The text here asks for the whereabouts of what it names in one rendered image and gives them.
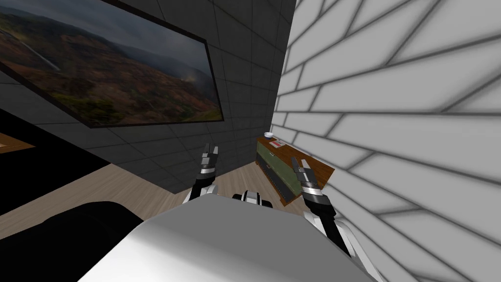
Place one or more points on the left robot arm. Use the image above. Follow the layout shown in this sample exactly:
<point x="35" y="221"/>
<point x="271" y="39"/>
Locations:
<point x="58" y="243"/>

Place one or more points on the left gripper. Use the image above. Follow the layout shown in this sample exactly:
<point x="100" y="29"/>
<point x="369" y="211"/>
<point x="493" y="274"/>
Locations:
<point x="208" y="161"/>

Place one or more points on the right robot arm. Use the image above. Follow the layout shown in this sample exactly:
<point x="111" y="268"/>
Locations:
<point x="327" y="213"/>

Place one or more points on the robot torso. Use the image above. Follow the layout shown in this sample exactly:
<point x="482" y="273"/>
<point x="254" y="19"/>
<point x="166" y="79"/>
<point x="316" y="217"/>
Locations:
<point x="235" y="243"/>

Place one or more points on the wooden sideboard with green drawers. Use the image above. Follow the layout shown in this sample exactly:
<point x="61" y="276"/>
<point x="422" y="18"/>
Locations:
<point x="282" y="166"/>

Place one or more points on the framed landscape picture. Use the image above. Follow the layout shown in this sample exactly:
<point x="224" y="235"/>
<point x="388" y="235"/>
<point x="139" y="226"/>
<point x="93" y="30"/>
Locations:
<point x="109" y="66"/>

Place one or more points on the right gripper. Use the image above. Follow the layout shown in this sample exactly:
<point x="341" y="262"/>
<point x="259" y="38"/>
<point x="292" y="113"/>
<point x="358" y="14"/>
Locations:
<point x="306" y="179"/>

